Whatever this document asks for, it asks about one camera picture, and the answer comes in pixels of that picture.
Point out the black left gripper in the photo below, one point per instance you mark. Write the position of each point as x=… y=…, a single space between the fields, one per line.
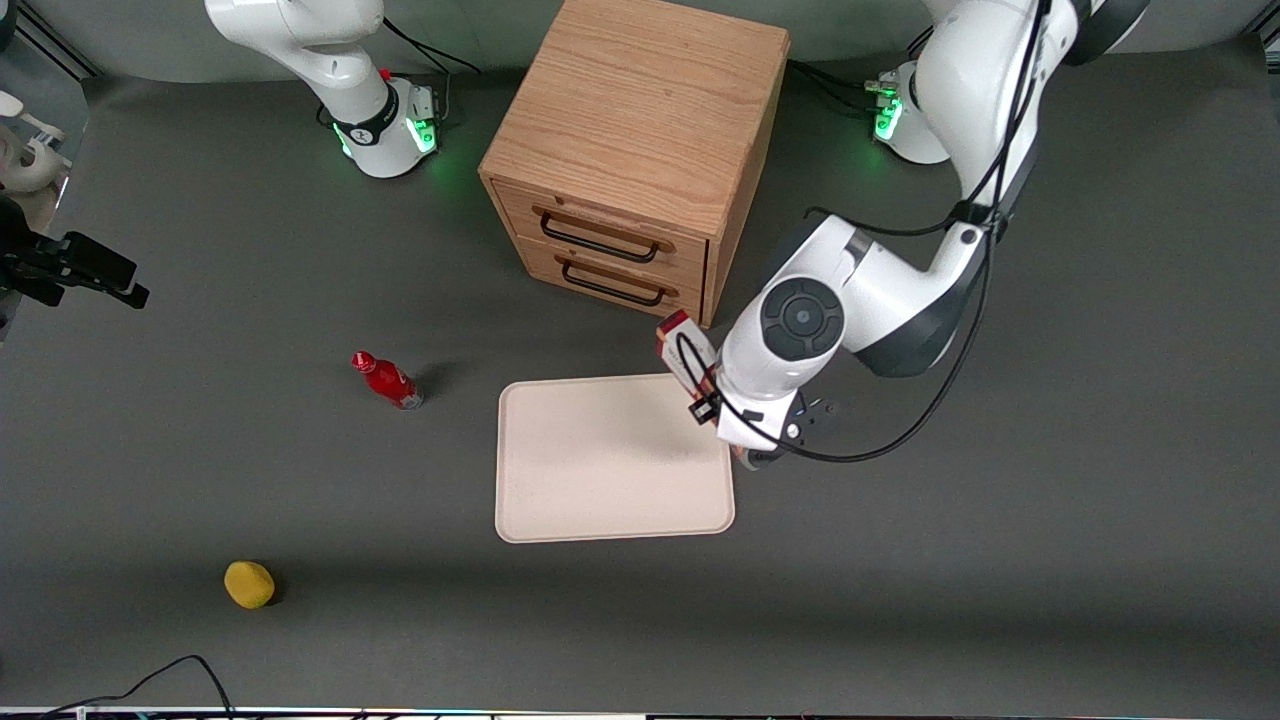
x=702 y=410

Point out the red plaid cookie box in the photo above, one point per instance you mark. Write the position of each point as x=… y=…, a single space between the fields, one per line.
x=683 y=345

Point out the wooden drawer front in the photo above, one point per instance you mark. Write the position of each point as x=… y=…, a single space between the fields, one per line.
x=690 y=262
x=685 y=305

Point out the red plastic bottle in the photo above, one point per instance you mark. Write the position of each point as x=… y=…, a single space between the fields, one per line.
x=385 y=380

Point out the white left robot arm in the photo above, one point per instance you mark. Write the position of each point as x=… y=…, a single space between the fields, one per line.
x=900 y=290

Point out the cream rectangular tray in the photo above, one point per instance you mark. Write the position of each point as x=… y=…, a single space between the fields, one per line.
x=610 y=460

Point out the yellow lemon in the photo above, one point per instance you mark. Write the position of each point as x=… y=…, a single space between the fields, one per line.
x=249 y=584

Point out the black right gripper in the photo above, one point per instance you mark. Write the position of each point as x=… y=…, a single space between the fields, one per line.
x=42 y=262

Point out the light wooden drawer cabinet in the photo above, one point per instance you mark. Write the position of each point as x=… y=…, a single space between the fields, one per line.
x=640 y=110

